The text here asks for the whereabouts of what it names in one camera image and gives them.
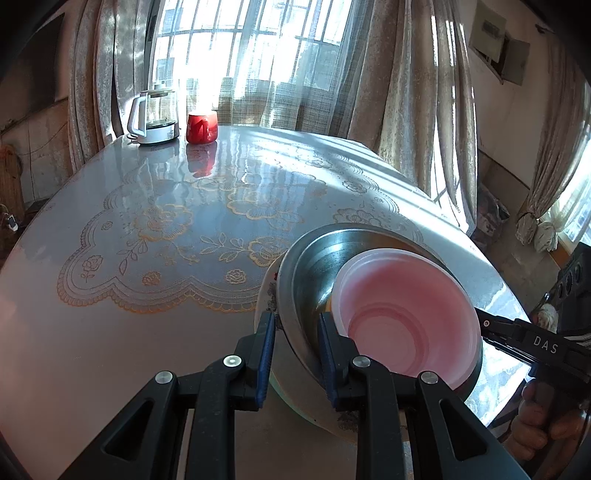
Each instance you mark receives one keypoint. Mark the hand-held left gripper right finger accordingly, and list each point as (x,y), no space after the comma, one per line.
(325,355)

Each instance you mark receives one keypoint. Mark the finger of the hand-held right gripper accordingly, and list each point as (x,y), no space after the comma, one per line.
(503,337)

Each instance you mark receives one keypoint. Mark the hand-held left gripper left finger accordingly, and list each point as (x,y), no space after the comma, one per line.
(265,355)

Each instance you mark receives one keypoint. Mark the large white printed plate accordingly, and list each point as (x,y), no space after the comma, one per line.
(300,401)

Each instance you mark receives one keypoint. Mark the stainless steel bowl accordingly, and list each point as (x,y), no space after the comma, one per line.
(314,267)

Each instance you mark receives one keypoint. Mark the red plastic bowl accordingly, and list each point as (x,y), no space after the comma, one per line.
(406,300)

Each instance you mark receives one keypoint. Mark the person's right hand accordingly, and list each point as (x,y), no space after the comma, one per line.
(524,429)

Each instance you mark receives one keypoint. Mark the printed plastic bag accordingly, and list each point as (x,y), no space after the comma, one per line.
(491,212)

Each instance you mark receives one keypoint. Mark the red mug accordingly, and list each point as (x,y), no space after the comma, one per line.
(202,129)

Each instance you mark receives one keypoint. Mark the white glass electric kettle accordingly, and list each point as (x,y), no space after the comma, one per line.
(157,134)

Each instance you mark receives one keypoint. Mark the sheer white curtain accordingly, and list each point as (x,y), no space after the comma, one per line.
(277,92)

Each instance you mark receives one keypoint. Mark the white power strip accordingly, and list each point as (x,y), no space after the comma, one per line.
(11,225)

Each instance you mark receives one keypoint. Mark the light wooden chair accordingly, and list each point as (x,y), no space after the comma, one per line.
(11,180)

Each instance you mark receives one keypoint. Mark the barred window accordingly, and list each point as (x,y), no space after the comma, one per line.
(207,46)

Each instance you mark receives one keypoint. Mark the wall electrical box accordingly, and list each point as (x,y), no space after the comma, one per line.
(498,37)

